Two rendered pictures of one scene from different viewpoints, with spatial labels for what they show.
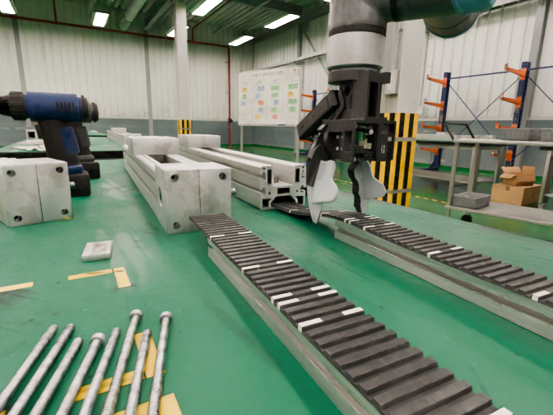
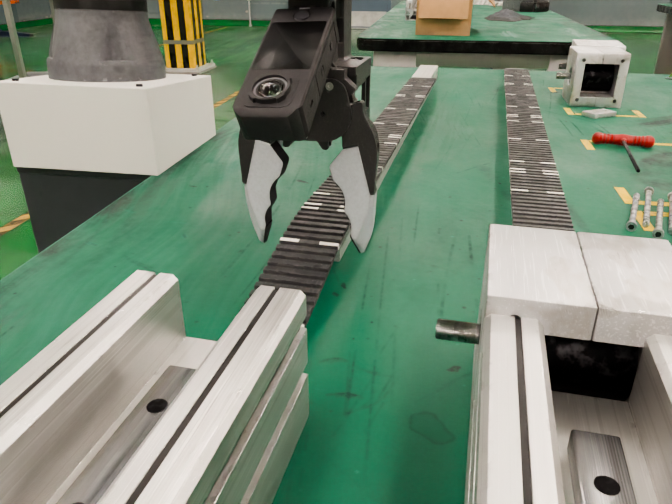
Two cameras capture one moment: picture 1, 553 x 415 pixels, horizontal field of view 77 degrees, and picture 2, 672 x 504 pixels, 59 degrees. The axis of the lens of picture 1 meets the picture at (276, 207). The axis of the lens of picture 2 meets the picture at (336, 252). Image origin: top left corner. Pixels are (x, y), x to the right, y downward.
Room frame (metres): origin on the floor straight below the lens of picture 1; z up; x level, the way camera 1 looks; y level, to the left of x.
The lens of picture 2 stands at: (0.85, 0.22, 1.02)
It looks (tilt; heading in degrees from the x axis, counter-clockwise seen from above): 26 degrees down; 221
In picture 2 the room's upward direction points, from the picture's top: straight up
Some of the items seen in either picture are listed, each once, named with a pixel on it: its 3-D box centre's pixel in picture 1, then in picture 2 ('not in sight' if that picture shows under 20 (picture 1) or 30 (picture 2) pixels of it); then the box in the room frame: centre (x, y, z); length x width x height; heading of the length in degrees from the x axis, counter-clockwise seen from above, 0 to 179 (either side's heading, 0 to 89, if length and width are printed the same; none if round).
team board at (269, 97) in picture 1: (267, 124); not in sight; (6.69, 0.18, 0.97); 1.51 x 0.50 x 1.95; 50
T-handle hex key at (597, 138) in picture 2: not in sight; (629, 153); (0.01, 0.01, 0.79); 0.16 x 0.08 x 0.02; 24
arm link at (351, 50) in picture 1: (356, 58); not in sight; (0.51, -0.10, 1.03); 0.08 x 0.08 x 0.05
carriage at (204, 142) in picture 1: (198, 144); not in sight; (1.26, 0.28, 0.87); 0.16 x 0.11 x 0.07; 27
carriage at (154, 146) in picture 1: (152, 149); not in sight; (0.95, 0.34, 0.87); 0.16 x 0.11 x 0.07; 27
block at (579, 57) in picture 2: not in sight; (587, 76); (-0.33, -0.17, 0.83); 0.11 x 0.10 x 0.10; 119
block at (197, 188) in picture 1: (200, 194); (548, 337); (0.56, 0.12, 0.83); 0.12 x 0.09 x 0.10; 117
